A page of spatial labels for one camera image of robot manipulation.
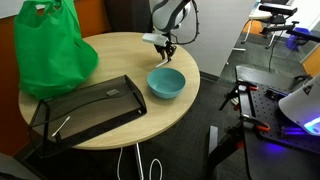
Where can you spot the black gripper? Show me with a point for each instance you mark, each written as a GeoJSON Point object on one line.
{"type": "Point", "coordinates": [168, 47]}

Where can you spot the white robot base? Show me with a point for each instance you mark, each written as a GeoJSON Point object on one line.
{"type": "Point", "coordinates": [300, 106]}

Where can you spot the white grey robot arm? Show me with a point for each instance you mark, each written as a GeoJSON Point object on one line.
{"type": "Point", "coordinates": [166, 13]}

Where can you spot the teal green bowl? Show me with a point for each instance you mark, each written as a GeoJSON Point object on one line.
{"type": "Point", "coordinates": [166, 83]}

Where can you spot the black office chair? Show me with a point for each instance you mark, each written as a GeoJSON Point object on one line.
{"type": "Point", "coordinates": [130, 16]}

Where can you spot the black mesh desk tray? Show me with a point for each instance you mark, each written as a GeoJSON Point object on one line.
{"type": "Point", "coordinates": [95, 103]}

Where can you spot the orange chair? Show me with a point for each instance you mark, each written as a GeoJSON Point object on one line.
{"type": "Point", "coordinates": [254, 28]}

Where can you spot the black robot stand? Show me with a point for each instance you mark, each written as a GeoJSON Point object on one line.
{"type": "Point", "coordinates": [260, 75]}

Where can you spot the metal table leg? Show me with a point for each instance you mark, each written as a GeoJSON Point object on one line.
{"type": "Point", "coordinates": [139, 163]}

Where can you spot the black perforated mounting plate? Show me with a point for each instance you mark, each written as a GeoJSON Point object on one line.
{"type": "Point", "coordinates": [266, 106]}

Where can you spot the green fabric shopping bag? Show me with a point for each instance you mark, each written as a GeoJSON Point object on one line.
{"type": "Point", "coordinates": [50, 56]}

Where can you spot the blue chair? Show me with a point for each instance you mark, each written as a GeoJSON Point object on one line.
{"type": "Point", "coordinates": [295, 41]}

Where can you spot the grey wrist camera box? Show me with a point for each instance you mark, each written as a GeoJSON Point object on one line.
{"type": "Point", "coordinates": [155, 39]}

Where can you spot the black camera stand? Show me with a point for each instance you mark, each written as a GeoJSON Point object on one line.
{"type": "Point", "coordinates": [278, 28]}

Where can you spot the black camera on stand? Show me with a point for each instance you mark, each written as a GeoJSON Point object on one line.
{"type": "Point", "coordinates": [277, 9]}

